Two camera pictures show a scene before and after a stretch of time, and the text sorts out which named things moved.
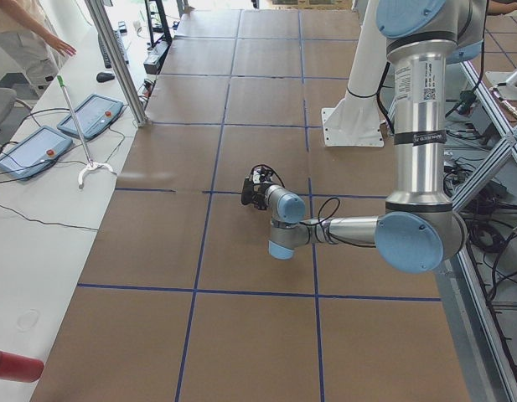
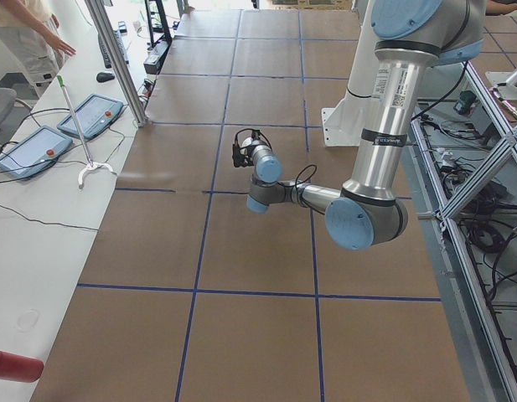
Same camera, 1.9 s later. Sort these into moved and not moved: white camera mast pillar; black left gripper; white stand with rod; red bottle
Moved: black left gripper
Not moved: white stand with rod; white camera mast pillar; red bottle
